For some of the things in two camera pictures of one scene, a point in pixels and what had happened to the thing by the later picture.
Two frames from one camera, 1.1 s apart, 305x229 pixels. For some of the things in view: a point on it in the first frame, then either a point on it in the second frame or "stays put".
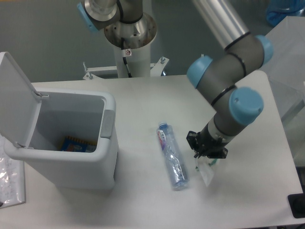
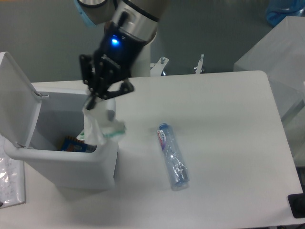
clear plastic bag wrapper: [204, 167] to [100, 124]
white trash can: [68, 136] stays put
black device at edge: [297, 203] stays put
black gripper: [205, 143] to [98, 72]
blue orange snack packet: [70, 144] stays put
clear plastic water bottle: [176, 166] stays put
